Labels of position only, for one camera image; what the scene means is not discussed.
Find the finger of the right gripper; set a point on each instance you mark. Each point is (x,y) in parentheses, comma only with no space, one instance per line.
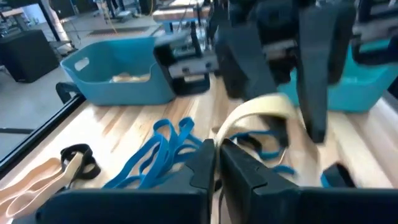
(245,68)
(317,77)

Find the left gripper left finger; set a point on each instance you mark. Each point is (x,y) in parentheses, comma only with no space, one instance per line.
(140,205)

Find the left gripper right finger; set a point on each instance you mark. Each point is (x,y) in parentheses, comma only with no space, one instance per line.
(295,205)

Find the cream rubber band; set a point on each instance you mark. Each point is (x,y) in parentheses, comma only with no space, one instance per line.
(31,179)
(258,107)
(130,77)
(66,169)

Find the wide blue rubber band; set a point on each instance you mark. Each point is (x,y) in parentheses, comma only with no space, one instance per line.
(273,154)

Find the slate blue plastic basket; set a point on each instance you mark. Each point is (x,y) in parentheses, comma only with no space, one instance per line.
(118,93)

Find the small black rubber band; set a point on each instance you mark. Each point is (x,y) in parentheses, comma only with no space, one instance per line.
(337,177)

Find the teal green plastic basket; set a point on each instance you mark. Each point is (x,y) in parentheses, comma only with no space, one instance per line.
(357,93)

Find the background wooden table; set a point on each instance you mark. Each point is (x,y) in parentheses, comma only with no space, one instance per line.
(177,14)

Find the black cabinet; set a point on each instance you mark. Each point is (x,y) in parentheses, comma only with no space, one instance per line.
(28,56)

